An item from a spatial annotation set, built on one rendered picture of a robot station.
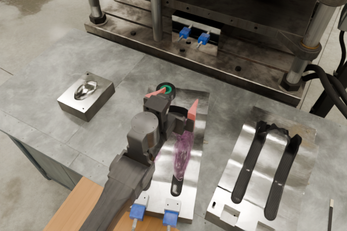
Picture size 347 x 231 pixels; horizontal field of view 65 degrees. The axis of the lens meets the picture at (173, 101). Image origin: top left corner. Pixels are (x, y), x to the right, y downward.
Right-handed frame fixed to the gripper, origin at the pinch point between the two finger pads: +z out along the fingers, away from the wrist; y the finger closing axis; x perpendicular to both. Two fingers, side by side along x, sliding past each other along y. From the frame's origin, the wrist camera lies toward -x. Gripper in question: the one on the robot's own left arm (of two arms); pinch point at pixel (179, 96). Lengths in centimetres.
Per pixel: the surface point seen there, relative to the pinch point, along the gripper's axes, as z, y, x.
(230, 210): -9.6, -23.2, 33.9
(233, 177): 0.3, -20.6, 31.5
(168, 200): -16.2, -4.5, 32.0
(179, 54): 60, 28, 41
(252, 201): -4.7, -28.8, 31.4
